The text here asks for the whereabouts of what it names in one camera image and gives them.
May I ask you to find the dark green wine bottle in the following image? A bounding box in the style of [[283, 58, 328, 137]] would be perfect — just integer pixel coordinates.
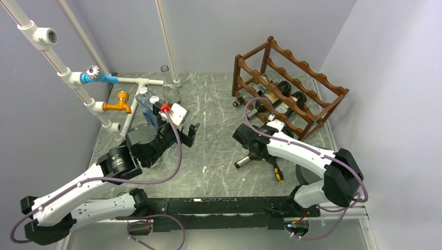
[[234, 152, 276, 169]]

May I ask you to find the labelled dark wine bottle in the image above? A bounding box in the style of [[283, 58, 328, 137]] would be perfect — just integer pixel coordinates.
[[247, 81, 292, 118]]

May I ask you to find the blue square bottle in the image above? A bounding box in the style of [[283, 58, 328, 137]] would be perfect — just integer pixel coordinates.
[[145, 95, 164, 128]]

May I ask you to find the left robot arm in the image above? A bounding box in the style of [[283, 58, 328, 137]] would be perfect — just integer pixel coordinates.
[[20, 122, 199, 245]]

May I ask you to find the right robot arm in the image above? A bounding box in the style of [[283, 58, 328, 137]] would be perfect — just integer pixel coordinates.
[[232, 120, 363, 216]]

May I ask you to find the clear tall empty bottle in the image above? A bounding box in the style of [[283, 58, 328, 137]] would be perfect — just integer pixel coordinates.
[[161, 65, 181, 104]]

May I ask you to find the clear stoppered glass bottle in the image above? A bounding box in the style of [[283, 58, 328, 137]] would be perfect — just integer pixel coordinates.
[[136, 86, 158, 127]]

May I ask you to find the wooden wine rack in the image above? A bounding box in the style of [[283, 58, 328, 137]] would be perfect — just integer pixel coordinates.
[[231, 36, 349, 141]]

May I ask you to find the yellow black screwdriver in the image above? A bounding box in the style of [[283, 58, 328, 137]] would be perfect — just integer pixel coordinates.
[[273, 162, 284, 183]]

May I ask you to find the orange brass tap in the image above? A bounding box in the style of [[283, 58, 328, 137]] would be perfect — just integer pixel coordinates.
[[102, 91, 132, 114]]

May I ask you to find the blue tap valve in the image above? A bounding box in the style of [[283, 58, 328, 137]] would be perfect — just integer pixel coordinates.
[[80, 65, 119, 85]]

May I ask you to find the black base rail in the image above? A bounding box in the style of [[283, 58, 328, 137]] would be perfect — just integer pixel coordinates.
[[117, 196, 321, 232]]

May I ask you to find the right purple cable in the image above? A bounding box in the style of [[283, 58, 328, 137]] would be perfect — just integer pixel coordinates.
[[243, 97, 370, 241]]

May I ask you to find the white pvc pipe frame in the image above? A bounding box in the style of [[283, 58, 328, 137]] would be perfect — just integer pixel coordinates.
[[1, 1, 163, 141]]

